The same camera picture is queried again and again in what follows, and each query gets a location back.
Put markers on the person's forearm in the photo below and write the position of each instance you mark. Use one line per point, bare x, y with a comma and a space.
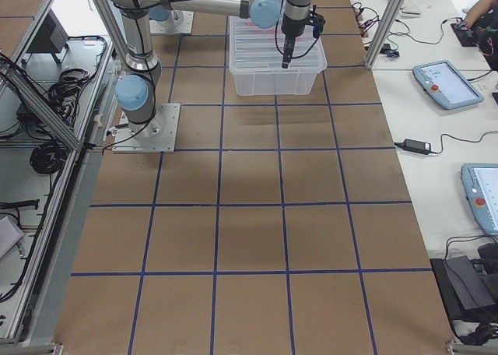
479, 9

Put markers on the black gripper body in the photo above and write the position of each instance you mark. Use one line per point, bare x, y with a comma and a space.
291, 27

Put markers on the blue teach pendant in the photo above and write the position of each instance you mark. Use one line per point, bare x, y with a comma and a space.
446, 86
480, 184

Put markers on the aluminium frame post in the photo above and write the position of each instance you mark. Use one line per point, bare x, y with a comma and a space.
387, 19

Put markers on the clear plastic storage box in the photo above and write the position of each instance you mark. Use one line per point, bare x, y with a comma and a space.
287, 83

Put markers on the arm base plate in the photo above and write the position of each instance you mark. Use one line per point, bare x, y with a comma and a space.
167, 29
159, 136

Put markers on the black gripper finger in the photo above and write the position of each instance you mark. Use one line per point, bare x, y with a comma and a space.
288, 50

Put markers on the clear plastic box lid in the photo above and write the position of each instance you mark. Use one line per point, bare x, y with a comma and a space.
253, 49

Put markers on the black power adapter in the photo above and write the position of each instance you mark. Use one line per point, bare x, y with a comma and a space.
415, 146

